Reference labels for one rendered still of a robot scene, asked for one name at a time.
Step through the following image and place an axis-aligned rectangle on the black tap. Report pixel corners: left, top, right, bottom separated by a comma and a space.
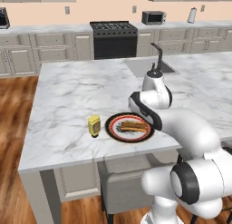
150, 42, 164, 75

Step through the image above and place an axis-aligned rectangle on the hot dog bun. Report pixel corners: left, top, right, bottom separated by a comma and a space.
120, 120, 148, 133

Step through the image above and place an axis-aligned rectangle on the grey island cupboard panel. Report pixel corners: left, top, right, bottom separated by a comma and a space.
53, 165, 102, 204

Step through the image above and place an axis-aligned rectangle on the black stove with oven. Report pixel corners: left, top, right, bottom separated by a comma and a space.
89, 20, 139, 61

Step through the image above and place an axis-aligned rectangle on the grey base cupboard run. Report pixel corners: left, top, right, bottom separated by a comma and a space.
0, 32, 95, 80
136, 26, 232, 58

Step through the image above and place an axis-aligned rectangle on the white paper towel roll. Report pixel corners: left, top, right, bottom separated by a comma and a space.
187, 7, 198, 24

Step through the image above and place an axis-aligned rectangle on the grey upholstered stool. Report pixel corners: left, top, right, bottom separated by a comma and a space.
97, 154, 183, 224

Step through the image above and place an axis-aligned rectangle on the grey sink basin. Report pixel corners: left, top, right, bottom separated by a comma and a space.
123, 56, 180, 79

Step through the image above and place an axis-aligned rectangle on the black coffee machine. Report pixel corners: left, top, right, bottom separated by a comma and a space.
0, 6, 11, 30

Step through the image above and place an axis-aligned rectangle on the yellow condiment bottle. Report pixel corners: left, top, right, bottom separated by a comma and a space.
87, 114, 102, 139

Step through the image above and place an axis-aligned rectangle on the black rimmed round plate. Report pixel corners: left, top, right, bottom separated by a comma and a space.
104, 112, 156, 143

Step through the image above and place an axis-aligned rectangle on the grey toaster oven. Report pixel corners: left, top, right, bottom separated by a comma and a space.
141, 10, 168, 25

